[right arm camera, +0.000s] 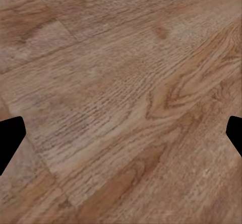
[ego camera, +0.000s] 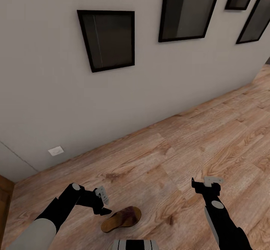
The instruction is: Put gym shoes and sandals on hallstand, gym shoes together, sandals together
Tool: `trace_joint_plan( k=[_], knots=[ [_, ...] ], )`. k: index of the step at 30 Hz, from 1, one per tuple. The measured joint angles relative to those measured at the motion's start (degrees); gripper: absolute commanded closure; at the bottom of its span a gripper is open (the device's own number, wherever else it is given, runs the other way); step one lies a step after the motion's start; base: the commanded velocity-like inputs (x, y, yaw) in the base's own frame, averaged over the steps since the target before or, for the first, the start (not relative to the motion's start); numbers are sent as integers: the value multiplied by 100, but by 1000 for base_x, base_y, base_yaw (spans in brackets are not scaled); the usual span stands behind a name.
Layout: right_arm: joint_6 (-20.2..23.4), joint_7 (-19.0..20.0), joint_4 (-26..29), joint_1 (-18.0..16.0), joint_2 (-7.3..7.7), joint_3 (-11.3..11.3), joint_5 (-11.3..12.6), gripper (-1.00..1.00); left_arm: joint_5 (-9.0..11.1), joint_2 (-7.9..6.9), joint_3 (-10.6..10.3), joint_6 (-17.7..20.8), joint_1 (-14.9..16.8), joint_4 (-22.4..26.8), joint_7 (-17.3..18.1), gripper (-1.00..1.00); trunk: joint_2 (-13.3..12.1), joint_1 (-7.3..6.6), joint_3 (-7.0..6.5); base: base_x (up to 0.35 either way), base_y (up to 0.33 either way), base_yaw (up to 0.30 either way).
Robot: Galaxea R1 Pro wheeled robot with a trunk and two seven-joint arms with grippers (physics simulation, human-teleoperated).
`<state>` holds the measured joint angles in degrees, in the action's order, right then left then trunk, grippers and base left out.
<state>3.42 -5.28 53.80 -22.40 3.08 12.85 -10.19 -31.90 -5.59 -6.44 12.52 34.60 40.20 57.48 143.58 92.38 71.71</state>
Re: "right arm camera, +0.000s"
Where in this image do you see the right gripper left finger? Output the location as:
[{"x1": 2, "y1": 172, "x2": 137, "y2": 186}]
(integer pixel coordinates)
[{"x1": 0, "y1": 116, "x2": 26, "y2": 176}]

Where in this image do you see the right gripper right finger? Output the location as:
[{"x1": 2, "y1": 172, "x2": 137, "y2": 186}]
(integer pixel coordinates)
[{"x1": 226, "y1": 116, "x2": 242, "y2": 157}]

